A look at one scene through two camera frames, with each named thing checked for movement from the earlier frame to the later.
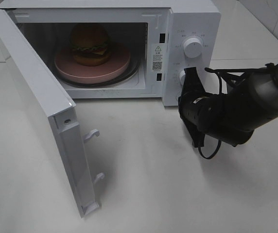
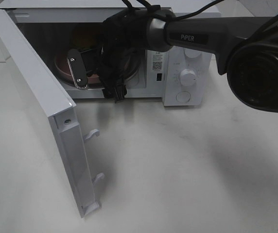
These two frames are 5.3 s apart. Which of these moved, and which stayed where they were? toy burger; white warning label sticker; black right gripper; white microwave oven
Moved: black right gripper
Stayed: toy burger; white warning label sticker; white microwave oven
